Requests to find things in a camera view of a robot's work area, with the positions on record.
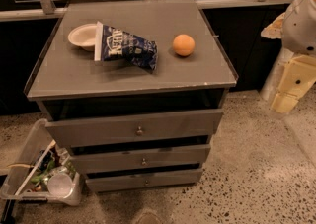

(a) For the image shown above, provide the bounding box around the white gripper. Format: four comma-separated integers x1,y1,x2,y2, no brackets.
271,55,316,113

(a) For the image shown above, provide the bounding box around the grey top drawer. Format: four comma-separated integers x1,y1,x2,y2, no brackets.
46,109,223,147

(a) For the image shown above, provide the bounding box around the grey drawer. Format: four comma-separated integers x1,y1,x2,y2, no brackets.
70,144,210,174
86,168,202,192
46,109,223,147

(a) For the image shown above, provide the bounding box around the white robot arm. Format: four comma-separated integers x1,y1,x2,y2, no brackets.
261,0,316,113

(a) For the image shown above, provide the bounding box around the grey drawer cabinet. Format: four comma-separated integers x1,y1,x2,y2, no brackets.
25,0,237,182

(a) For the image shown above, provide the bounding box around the grey bottom drawer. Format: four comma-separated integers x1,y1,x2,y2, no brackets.
86,168,202,192

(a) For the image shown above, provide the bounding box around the grey middle drawer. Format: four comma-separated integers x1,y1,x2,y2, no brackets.
70,144,210,174

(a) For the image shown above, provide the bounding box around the orange fruit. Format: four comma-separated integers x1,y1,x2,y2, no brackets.
173,34,196,57

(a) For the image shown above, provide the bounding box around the blue chip bag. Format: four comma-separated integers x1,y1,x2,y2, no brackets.
94,22,158,71

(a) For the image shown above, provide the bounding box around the white plastic cup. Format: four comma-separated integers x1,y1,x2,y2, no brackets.
47,174,72,197

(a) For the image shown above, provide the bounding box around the clear plastic bin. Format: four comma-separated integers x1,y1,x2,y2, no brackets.
1,119,82,206

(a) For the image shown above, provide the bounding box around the green can in bin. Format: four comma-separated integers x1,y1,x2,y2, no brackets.
30,163,77,187

